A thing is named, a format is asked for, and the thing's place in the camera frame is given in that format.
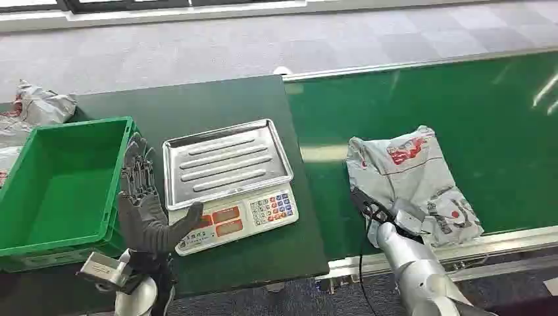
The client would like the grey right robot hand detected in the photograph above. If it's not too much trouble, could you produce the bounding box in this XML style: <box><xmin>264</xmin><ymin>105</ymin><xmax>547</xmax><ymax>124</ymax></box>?
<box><xmin>350</xmin><ymin>186</ymin><xmax>396</xmax><ymax>228</ymax></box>

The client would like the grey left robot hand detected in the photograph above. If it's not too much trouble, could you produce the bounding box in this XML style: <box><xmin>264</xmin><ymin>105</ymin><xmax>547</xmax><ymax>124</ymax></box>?
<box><xmin>117</xmin><ymin>132</ymin><xmax>205</xmax><ymax>263</ymax></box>

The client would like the grey parcel bag red print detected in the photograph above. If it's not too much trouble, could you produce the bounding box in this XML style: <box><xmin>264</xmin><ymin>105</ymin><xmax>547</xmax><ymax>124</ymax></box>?
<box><xmin>345</xmin><ymin>125</ymin><xmax>485</xmax><ymax>248</ymax></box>

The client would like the green plastic crate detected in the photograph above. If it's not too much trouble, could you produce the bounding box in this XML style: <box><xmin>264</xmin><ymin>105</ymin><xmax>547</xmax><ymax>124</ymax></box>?
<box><xmin>0</xmin><ymin>116</ymin><xmax>140</xmax><ymax>274</ymax></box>

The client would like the white scale with steel tray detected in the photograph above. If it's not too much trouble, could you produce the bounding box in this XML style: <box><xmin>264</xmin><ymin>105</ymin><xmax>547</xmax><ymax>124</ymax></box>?
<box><xmin>162</xmin><ymin>118</ymin><xmax>300</xmax><ymax>257</ymax></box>

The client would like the green conveyor belt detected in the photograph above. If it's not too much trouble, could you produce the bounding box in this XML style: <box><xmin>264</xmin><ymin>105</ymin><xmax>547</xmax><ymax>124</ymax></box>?
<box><xmin>284</xmin><ymin>50</ymin><xmax>558</xmax><ymax>263</ymax></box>

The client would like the crumpled grey parcel bag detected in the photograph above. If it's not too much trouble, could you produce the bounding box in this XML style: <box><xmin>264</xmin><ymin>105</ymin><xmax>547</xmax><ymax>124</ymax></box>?
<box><xmin>13</xmin><ymin>79</ymin><xmax>79</xmax><ymax>128</ymax></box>

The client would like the flat grey parcel bag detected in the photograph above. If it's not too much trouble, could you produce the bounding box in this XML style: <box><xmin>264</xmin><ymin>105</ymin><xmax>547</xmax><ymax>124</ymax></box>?
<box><xmin>0</xmin><ymin>111</ymin><xmax>35</xmax><ymax>189</ymax></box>

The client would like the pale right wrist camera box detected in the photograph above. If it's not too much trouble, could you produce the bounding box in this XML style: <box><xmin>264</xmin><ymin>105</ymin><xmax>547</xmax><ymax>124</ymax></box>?
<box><xmin>389</xmin><ymin>197</ymin><xmax>428</xmax><ymax>239</ymax></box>

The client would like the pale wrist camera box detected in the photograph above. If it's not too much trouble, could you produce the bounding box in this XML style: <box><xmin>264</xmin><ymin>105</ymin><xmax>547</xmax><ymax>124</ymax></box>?
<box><xmin>76</xmin><ymin>251</ymin><xmax>145</xmax><ymax>296</ymax></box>
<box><xmin>389</xmin><ymin>197</ymin><xmax>428</xmax><ymax>239</ymax></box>

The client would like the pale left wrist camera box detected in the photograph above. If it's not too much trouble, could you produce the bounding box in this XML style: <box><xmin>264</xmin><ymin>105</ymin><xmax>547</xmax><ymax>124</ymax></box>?
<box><xmin>76</xmin><ymin>251</ymin><xmax>145</xmax><ymax>296</ymax></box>

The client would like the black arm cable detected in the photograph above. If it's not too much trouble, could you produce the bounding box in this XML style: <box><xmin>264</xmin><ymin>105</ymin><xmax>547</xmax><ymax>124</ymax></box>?
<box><xmin>358</xmin><ymin>217</ymin><xmax>381</xmax><ymax>316</ymax></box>

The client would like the silver conveyor side rail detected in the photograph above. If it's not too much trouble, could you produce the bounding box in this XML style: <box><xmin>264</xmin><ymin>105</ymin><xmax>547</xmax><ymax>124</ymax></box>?
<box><xmin>315</xmin><ymin>225</ymin><xmax>558</xmax><ymax>294</ymax></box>
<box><xmin>282</xmin><ymin>46</ymin><xmax>558</xmax><ymax>83</ymax></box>

